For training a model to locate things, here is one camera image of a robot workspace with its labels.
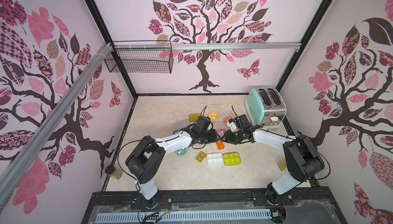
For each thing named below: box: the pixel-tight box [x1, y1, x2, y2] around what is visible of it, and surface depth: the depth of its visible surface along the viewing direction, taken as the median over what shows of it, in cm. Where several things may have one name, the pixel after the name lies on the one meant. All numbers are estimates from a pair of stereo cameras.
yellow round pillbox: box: [208, 112, 220, 121], surface depth 109 cm
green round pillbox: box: [175, 147, 188, 156], surface depth 91 cm
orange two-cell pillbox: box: [215, 140, 225, 150], surface depth 93 cm
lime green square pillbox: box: [223, 151, 242, 167], surface depth 88 cm
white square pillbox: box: [206, 152, 224, 167], surface depth 88 cm
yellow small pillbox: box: [195, 151, 207, 164], surface depth 89 cm
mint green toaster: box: [244, 86, 287, 129], surface depth 95 cm
